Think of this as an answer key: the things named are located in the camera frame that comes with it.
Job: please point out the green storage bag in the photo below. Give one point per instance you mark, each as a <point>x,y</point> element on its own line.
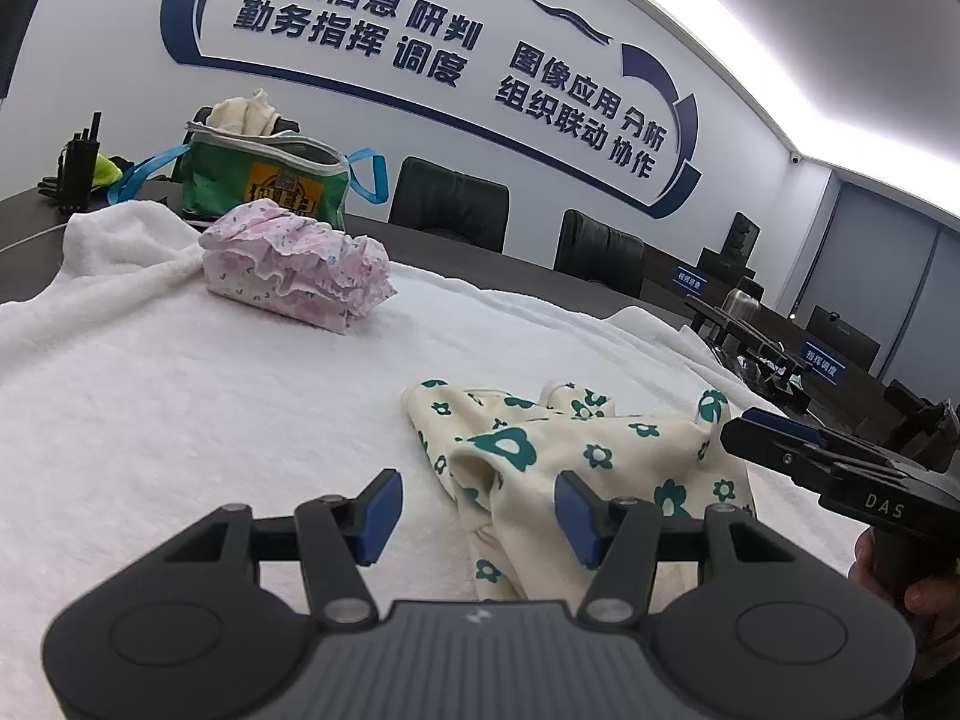
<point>219,171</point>

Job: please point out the blue wall sign lettering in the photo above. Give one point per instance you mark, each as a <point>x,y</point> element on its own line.
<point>527,75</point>

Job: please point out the pink folded ruffled garment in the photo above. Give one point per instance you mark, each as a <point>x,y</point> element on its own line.
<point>273,259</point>

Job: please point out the black office chair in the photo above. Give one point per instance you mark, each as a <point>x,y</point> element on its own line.
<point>450,204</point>
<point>595,252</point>

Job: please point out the black office chair left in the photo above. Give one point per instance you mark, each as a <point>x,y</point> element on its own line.
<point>450,204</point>

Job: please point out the black walkie talkie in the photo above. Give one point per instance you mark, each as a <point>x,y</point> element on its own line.
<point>77,166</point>

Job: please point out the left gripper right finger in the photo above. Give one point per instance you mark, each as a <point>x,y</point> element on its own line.
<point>624,540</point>

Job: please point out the yellow green object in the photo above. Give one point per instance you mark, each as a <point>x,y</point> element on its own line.
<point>105,172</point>

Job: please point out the black office chair right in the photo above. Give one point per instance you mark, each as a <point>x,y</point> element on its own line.
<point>595,252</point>

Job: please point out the person's right hand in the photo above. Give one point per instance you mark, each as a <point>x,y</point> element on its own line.
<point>932,602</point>

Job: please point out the cream cloth in bag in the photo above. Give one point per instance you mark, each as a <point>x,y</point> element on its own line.
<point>252,115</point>

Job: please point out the blue desk name plate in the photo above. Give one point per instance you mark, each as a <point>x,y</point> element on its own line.
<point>690,281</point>

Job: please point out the black monitor far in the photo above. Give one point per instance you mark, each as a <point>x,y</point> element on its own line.
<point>740,240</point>

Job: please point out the white towel table cover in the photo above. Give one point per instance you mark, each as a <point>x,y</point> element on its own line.
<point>134,401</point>

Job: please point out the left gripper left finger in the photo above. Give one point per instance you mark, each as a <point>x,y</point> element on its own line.
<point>330,538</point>

